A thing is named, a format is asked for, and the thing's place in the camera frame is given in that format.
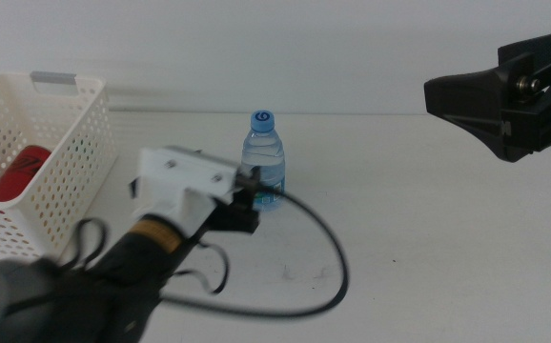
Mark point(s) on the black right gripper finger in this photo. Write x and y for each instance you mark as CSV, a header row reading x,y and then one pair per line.
x,y
471,102

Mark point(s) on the small water bottle blue cap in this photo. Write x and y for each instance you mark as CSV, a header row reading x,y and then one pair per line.
x,y
263,152

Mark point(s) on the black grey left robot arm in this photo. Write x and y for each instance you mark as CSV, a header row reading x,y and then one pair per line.
x,y
89,295

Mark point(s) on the white perforated plastic basket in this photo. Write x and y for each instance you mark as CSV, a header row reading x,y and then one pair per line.
x,y
73,162

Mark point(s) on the red can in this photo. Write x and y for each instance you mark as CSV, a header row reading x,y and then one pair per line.
x,y
15,176

